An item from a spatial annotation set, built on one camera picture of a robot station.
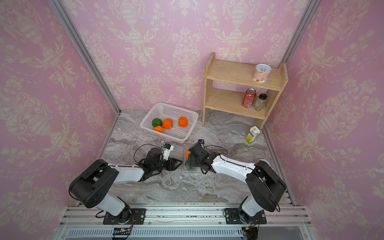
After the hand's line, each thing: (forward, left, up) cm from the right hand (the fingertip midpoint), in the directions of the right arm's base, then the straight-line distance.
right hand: (194, 160), depth 88 cm
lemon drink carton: (+14, -38, +3) cm, 40 cm away
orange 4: (+5, +4, -1) cm, 7 cm away
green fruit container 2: (-5, +4, +5) cm, 8 cm away
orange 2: (+25, +23, +1) cm, 34 cm away
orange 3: (+30, +7, +1) cm, 30 cm away
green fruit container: (+30, +25, +1) cm, 39 cm away
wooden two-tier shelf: (+48, -39, +13) cm, 63 cm away
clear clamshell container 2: (+6, -39, -7) cm, 40 cm away
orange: (+29, +18, +1) cm, 34 cm away
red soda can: (+26, -34, +23) cm, 48 cm away
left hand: (-1, +8, -2) cm, 8 cm away
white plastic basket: (+43, +22, 0) cm, 48 cm away
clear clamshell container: (-5, 0, -2) cm, 5 cm away
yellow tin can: (0, -44, -6) cm, 45 cm away
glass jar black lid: (+23, -40, +22) cm, 51 cm away
